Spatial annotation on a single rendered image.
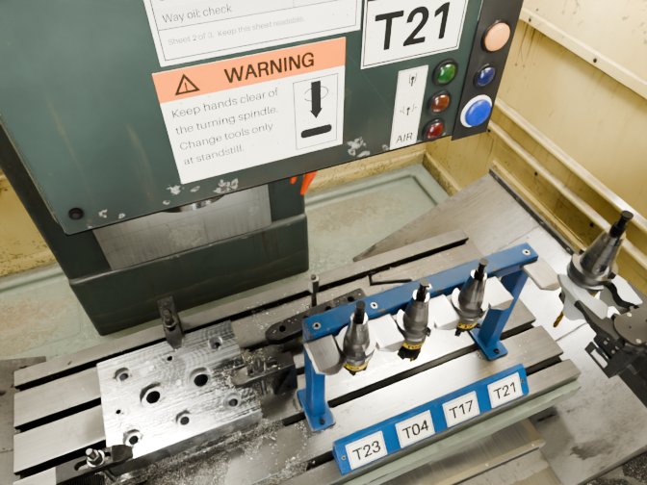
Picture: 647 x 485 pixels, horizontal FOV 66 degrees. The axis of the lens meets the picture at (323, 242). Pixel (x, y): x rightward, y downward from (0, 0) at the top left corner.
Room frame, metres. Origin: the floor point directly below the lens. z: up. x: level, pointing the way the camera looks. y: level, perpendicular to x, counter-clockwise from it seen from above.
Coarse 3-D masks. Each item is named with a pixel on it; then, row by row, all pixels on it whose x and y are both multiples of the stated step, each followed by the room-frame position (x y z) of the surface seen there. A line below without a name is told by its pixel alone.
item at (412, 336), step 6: (402, 312) 0.49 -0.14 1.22; (432, 318) 0.48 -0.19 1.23; (402, 324) 0.47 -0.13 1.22; (432, 324) 0.47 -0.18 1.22; (402, 330) 0.46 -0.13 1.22; (408, 330) 0.46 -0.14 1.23; (414, 330) 0.46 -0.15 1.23; (420, 330) 0.46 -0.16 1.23; (426, 330) 0.46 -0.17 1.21; (408, 336) 0.45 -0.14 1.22; (414, 336) 0.45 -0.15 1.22; (420, 336) 0.45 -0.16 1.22; (414, 342) 0.45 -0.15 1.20; (420, 342) 0.45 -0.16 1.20
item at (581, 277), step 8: (584, 248) 0.50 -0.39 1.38; (576, 256) 0.48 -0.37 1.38; (568, 264) 0.48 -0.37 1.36; (576, 264) 0.47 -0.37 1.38; (568, 272) 0.47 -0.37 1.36; (576, 272) 0.46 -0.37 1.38; (584, 272) 0.45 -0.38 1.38; (616, 272) 0.45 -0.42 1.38; (576, 280) 0.45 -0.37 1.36; (584, 280) 0.45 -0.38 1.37; (592, 280) 0.44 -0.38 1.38; (600, 280) 0.44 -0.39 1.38; (608, 280) 0.44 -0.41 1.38; (584, 288) 0.44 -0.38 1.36; (592, 288) 0.44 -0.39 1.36; (600, 288) 0.44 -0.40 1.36
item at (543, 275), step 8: (528, 264) 0.61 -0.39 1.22; (536, 264) 0.61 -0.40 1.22; (544, 264) 0.61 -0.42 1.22; (528, 272) 0.59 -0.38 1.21; (536, 272) 0.59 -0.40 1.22; (544, 272) 0.59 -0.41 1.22; (552, 272) 0.59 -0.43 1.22; (536, 280) 0.57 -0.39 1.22; (544, 280) 0.57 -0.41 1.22; (552, 280) 0.57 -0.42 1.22; (544, 288) 0.55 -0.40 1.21; (552, 288) 0.55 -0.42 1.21
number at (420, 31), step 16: (416, 0) 0.42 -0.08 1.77; (432, 0) 0.43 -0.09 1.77; (448, 0) 0.43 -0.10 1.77; (416, 16) 0.42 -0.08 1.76; (432, 16) 0.43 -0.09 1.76; (448, 16) 0.43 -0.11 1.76; (416, 32) 0.42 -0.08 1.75; (432, 32) 0.43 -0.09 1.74; (448, 32) 0.43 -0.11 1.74; (416, 48) 0.42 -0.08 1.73
